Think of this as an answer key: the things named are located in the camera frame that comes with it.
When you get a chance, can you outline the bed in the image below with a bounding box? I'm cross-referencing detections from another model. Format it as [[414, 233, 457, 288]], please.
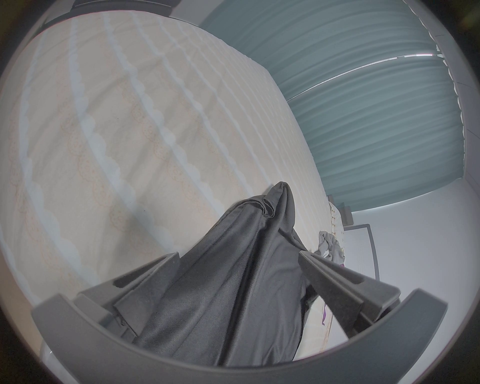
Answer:
[[0, 9, 382, 361]]

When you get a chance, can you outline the black T-shirt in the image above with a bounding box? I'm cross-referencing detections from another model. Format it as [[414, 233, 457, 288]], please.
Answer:
[[112, 181, 320, 368]]

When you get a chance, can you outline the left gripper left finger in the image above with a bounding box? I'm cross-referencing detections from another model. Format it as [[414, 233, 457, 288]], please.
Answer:
[[77, 252, 181, 332]]

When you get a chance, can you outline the blue-green curtain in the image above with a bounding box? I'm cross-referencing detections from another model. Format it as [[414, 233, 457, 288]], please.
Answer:
[[287, 54, 466, 213], [199, 0, 442, 103]]

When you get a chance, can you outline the grey bedside table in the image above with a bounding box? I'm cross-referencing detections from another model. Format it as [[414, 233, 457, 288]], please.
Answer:
[[337, 202, 354, 225]]

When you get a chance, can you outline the grey garment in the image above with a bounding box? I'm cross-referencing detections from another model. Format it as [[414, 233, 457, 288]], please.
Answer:
[[317, 230, 346, 265]]

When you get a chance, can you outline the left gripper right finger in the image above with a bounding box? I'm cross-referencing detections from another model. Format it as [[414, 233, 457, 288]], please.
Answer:
[[299, 250, 402, 339]]

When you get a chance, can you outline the white printed pillow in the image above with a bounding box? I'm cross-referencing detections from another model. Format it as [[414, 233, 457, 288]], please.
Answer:
[[328, 200, 346, 241]]

